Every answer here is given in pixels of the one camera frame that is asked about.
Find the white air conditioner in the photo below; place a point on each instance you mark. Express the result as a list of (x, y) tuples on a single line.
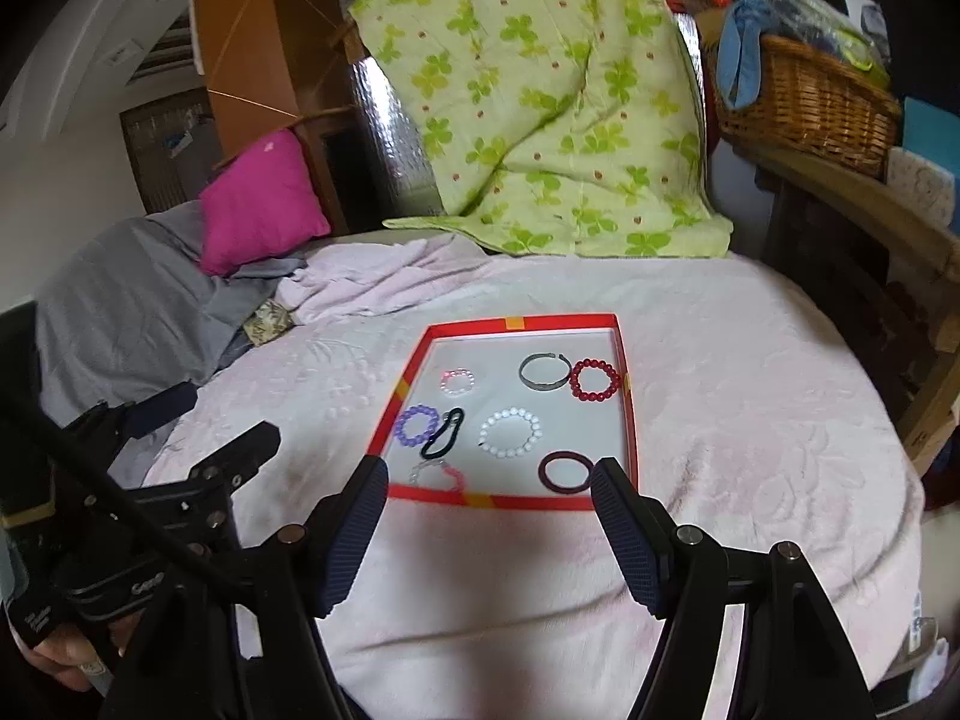
[(161, 45)]

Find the small patterned cushion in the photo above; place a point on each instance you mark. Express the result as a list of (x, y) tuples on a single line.
[(268, 322)]

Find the wooden side table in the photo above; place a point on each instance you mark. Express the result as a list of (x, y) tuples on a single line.
[(885, 225)]

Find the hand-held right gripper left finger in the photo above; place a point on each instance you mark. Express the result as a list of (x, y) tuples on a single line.
[(356, 532)]

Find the crumpled pale pink blanket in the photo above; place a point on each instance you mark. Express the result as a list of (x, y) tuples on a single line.
[(360, 285)]

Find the dark maroon bangle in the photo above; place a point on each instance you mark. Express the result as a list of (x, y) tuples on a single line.
[(541, 474)]

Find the red-rimmed white tray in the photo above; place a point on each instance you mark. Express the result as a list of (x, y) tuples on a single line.
[(480, 356)]

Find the person's left hand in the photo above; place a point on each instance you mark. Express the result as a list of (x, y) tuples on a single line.
[(67, 660)]

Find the brown wooden cabinet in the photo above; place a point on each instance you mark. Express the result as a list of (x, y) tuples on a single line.
[(255, 30)]

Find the magenta pillow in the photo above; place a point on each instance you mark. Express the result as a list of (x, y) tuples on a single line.
[(262, 202)]

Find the white patterned box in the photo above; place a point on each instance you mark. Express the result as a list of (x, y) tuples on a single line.
[(919, 187)]

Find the blue box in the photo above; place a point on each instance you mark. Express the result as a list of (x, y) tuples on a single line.
[(934, 135)]

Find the wicker basket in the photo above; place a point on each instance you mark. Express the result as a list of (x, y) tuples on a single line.
[(810, 112)]

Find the green floral quilt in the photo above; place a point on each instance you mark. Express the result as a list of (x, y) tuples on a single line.
[(525, 90)]

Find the white plastic bottle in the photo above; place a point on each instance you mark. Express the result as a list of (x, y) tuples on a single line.
[(926, 637)]

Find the grey cloth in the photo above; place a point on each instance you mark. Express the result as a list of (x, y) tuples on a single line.
[(112, 300)]

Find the silver bangle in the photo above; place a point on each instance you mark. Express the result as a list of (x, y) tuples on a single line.
[(523, 375)]

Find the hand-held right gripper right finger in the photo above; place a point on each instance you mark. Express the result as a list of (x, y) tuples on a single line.
[(626, 540)]

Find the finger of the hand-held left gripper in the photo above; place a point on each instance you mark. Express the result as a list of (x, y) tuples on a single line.
[(240, 454), (150, 412)]

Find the blue cloth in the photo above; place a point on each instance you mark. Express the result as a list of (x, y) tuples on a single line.
[(739, 45)]

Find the clear plastic bag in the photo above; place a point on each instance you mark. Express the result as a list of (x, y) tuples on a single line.
[(832, 22)]

